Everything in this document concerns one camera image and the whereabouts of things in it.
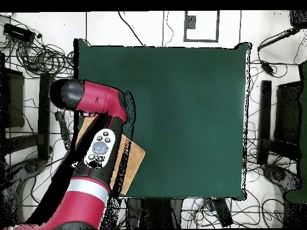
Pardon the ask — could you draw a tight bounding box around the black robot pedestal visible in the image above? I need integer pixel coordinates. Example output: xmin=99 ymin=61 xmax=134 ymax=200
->
xmin=125 ymin=197 xmax=184 ymax=229

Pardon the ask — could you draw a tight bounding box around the black stand bar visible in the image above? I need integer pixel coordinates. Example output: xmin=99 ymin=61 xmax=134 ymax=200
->
xmin=37 ymin=72 xmax=54 ymax=161
xmin=257 ymin=80 xmax=273 ymax=165

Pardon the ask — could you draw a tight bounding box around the black power adapter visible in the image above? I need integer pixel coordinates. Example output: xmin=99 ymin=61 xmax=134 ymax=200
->
xmin=260 ymin=59 xmax=276 ymax=77

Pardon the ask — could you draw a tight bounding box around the black power brick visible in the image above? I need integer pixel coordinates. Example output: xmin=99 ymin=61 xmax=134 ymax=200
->
xmin=212 ymin=198 xmax=234 ymax=228

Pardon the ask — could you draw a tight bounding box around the black power strip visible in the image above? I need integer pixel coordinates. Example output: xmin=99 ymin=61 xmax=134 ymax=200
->
xmin=54 ymin=110 xmax=73 ymax=151

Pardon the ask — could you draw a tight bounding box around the long black cable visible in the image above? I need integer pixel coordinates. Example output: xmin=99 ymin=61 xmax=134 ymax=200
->
xmin=117 ymin=10 xmax=146 ymax=47

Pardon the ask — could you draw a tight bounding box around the tangled black cable bundle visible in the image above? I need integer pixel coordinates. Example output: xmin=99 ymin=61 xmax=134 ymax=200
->
xmin=0 ymin=14 xmax=75 ymax=80
xmin=181 ymin=197 xmax=239 ymax=228

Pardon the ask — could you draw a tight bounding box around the black electronics box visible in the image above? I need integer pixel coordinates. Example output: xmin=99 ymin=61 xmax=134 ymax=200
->
xmin=3 ymin=22 xmax=36 ymax=44

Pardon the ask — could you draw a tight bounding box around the dark green table cloth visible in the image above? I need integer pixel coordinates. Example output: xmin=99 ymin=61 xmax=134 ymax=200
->
xmin=73 ymin=38 xmax=252 ymax=201

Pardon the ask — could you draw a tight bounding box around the tan terry towel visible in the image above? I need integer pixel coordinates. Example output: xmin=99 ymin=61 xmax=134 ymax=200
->
xmin=76 ymin=113 xmax=146 ymax=196

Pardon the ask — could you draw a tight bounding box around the dark square case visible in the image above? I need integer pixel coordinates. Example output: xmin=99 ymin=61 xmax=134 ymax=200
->
xmin=273 ymin=81 xmax=303 ymax=145
xmin=0 ymin=68 xmax=25 ymax=129

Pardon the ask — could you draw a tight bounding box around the black rod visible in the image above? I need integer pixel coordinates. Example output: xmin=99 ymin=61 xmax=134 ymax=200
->
xmin=257 ymin=27 xmax=300 ymax=52

